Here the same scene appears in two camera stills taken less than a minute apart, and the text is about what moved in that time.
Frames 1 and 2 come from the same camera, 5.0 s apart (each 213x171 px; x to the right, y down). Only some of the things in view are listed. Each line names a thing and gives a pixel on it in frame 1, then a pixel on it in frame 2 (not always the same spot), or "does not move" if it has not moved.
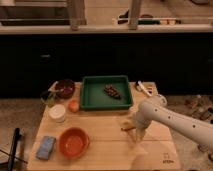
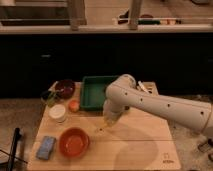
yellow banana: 127,126 to 102,126
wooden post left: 76,13 does not move
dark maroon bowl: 65,88 does not move
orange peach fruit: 74,106 does not move
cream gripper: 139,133 to 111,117
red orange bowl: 73,143 does not move
